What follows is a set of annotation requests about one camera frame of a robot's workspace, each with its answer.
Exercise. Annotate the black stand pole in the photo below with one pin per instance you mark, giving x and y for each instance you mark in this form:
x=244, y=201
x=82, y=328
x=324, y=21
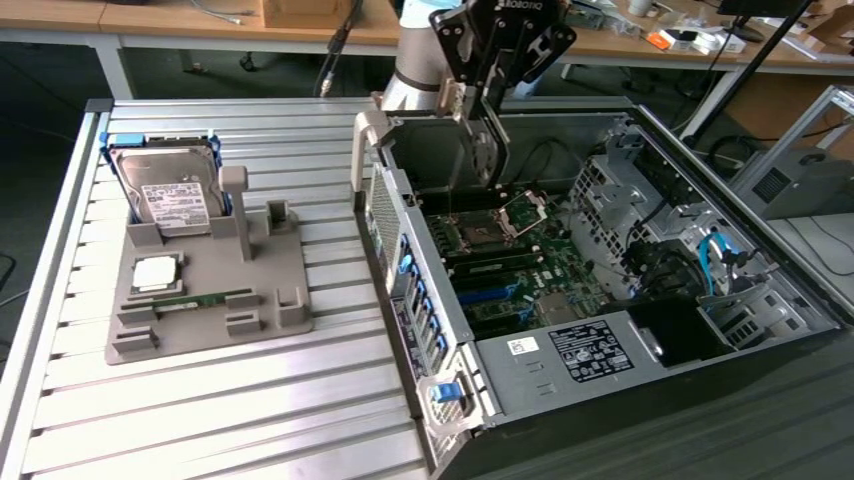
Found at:
x=747, y=75

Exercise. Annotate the silver cpu chip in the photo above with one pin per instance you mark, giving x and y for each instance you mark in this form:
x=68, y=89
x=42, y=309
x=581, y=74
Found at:
x=154, y=275

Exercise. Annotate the grey parts rack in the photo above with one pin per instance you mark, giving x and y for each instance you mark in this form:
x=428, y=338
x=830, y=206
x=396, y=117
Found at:
x=267, y=280

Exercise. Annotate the blue expansion slot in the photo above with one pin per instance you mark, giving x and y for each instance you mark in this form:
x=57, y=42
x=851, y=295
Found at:
x=487, y=295

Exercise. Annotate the small orange box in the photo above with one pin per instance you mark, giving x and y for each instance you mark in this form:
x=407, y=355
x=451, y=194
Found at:
x=660, y=40

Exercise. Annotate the folded brown cardboard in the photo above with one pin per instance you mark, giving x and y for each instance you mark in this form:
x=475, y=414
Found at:
x=834, y=30

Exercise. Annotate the open pc case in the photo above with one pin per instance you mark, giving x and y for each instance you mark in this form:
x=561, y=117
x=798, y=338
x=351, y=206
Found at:
x=767, y=380

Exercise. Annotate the cpu socket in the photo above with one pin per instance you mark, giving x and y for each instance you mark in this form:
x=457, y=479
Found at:
x=480, y=232

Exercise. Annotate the blue case latch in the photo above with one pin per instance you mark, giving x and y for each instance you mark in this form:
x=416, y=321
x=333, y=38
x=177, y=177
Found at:
x=445, y=392

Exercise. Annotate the silver hard disk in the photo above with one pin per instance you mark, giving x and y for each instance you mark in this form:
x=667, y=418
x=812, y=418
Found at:
x=166, y=185

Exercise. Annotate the metal socket cover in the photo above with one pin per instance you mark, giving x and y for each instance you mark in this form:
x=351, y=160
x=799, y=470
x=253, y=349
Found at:
x=533, y=210

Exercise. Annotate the white mug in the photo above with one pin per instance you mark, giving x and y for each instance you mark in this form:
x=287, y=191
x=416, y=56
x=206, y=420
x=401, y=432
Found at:
x=641, y=6

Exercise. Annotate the grey metal cabinet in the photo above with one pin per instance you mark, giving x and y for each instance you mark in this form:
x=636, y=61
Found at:
x=807, y=190

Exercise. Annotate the grey power supply unit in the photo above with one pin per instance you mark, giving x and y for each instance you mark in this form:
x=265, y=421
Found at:
x=533, y=375

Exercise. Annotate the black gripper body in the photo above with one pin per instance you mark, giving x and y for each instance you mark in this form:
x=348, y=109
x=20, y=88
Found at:
x=520, y=12

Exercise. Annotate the aluminium profile frame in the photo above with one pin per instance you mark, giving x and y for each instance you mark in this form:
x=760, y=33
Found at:
x=823, y=107

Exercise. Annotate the small white box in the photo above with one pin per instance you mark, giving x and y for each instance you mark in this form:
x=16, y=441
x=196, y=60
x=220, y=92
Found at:
x=720, y=44

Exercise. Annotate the black monitor stand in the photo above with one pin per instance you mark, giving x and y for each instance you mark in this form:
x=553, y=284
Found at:
x=743, y=27

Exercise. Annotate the green motherboard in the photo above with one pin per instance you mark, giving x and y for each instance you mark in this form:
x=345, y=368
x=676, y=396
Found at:
x=567, y=270

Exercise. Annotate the blue disk carrier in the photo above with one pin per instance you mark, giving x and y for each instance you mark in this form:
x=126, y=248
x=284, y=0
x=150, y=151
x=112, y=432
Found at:
x=126, y=140

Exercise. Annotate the silver chipset heat sink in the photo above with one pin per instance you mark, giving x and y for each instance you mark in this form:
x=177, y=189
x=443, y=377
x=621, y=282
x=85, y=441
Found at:
x=556, y=307

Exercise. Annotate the wooden office desk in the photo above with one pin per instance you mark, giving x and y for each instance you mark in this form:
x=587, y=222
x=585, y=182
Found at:
x=767, y=57
x=166, y=22

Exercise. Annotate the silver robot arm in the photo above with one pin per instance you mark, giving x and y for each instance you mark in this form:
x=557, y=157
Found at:
x=416, y=60

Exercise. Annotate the brown cardboard box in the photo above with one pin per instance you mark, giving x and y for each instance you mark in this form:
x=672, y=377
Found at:
x=307, y=12

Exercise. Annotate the black ram stick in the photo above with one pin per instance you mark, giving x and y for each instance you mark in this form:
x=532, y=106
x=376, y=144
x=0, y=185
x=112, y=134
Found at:
x=493, y=262

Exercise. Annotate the green ram stick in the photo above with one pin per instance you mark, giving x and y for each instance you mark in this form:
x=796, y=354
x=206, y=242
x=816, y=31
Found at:
x=189, y=301

